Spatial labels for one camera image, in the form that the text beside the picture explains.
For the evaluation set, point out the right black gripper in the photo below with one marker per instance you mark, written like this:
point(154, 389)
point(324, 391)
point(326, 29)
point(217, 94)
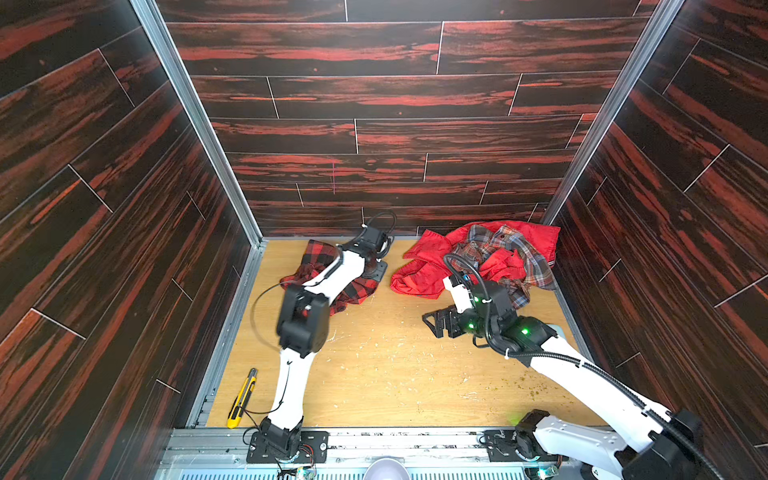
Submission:
point(448, 320)

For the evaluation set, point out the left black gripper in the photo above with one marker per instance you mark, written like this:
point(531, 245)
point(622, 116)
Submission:
point(372, 243)

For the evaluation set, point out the red black buffalo plaid shirt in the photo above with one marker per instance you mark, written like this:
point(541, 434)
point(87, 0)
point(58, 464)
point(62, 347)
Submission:
point(317, 257)

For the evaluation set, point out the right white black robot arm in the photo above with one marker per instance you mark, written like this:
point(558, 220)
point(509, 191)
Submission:
point(642, 438)

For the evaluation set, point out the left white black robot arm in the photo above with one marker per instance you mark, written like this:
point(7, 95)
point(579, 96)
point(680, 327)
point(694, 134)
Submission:
point(329, 277)

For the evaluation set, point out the red jacket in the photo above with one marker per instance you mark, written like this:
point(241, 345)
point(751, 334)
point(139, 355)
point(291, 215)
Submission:
point(423, 275)

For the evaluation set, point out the grey red plaid shirt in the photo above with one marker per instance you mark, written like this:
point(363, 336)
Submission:
point(508, 258)

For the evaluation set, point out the white round dome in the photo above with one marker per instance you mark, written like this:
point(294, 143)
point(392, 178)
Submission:
point(386, 469)

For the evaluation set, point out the yellow utility knife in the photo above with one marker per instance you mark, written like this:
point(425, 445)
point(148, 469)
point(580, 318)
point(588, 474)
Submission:
point(239, 405)

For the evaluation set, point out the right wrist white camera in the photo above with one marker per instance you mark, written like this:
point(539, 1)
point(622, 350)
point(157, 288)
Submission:
point(463, 298)

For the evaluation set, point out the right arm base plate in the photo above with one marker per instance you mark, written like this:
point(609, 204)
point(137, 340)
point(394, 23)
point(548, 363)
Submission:
point(501, 445)

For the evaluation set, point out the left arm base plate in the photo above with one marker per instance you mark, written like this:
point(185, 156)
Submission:
point(301, 447)

